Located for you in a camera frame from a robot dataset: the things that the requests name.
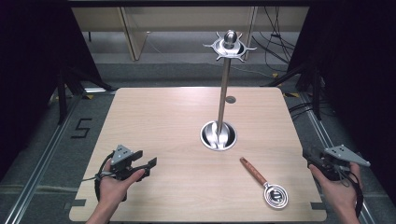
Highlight wooden-handled steel egg separator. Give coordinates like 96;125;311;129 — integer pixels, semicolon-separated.
239;156;290;210

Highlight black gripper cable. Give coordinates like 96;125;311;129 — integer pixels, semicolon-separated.
339;161;366;218
81;150;117;203

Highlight black curtain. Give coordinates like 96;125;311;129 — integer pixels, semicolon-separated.
0;0;104;182
287;0;396;207

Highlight black floor cables bundle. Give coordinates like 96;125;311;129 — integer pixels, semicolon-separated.
251;6;297;65

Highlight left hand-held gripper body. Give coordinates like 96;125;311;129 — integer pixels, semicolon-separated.
109;144;144;182

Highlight black tripod stand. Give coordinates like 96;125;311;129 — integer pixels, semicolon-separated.
261;61;325;121
54;63;114;126

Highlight steel utensil stand with hooks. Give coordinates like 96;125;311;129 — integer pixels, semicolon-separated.
199;29;258;152

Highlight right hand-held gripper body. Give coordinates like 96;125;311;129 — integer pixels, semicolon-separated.
317;144;372;182

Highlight person's right hand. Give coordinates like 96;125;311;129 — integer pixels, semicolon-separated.
308;161;362;217

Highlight black cables by tripod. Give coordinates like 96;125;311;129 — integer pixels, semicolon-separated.
287;100;316;120

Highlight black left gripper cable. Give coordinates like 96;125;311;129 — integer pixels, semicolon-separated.
81;150;117;203

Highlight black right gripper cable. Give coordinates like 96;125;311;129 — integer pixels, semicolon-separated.
339;161;366;218

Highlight metal floor rail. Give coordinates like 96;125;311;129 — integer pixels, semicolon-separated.
2;92;84;224
298;92;378;224

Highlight person's left hand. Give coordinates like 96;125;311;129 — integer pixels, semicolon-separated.
98;160;147;207

